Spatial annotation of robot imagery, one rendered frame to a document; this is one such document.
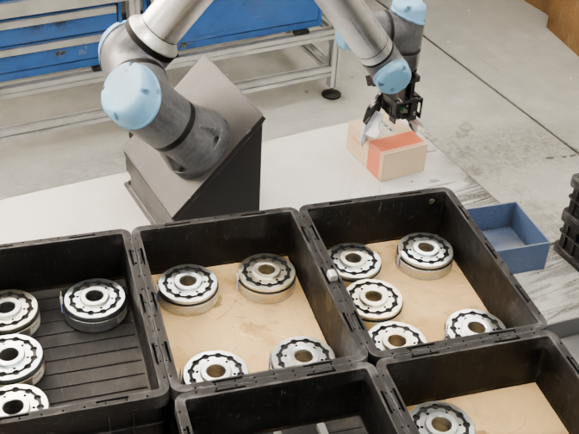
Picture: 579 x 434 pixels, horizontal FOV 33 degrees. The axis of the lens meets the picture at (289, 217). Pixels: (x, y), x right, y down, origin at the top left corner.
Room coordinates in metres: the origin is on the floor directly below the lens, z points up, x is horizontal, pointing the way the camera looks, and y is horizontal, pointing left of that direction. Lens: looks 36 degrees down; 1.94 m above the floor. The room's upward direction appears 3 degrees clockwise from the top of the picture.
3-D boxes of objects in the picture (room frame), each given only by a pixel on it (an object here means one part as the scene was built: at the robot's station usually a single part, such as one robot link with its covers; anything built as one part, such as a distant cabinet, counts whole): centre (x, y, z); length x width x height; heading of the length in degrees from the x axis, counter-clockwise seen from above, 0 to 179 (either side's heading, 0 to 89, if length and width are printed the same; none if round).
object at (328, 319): (1.18, 0.07, 0.87); 0.40 x 0.30 x 0.11; 18
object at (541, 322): (1.27, -0.22, 0.92); 0.40 x 0.30 x 0.02; 18
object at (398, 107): (1.92, -0.23, 0.90); 0.09 x 0.08 x 0.12; 29
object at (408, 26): (1.92, -0.22, 1.06); 0.09 x 0.08 x 0.11; 111
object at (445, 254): (1.39, -0.25, 0.86); 0.10 x 0.10 x 0.01
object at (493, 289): (1.27, -0.22, 0.87); 0.40 x 0.30 x 0.11; 18
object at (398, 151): (1.94, -0.22, 0.74); 0.16 x 0.12 x 0.07; 29
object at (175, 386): (1.18, 0.07, 0.92); 0.40 x 0.30 x 0.02; 18
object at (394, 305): (1.25, -0.15, 0.86); 0.10 x 0.10 x 0.01
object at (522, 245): (1.60, -0.41, 0.74); 0.20 x 0.15 x 0.07; 109
